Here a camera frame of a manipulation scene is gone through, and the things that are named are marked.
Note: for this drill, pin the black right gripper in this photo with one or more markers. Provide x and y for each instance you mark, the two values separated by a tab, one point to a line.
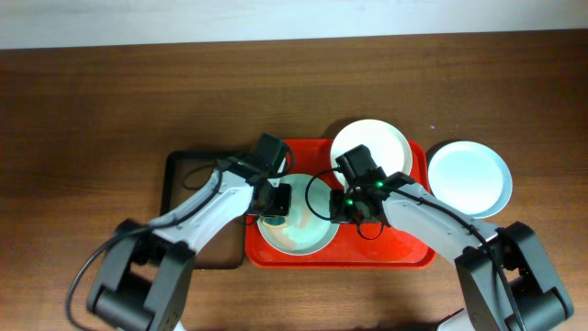
342	210

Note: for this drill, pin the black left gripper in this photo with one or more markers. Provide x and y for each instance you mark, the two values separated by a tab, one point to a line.
279	205

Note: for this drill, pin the green and orange sponge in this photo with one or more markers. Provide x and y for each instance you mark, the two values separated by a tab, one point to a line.
275	221

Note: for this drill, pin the light green plate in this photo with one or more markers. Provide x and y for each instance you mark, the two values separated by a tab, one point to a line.
301	232

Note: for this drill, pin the white plate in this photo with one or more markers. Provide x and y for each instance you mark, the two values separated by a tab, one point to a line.
388	146

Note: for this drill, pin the light blue plate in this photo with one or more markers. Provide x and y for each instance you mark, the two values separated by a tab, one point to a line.
470	177

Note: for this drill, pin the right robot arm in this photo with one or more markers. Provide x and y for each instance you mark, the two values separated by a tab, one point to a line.
507	280

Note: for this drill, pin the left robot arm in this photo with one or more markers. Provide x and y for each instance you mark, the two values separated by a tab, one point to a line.
143	281

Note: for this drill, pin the red plastic tray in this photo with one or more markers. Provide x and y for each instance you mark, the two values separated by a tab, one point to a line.
391	250

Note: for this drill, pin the black small tray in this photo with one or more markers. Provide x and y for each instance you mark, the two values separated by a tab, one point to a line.
186	169

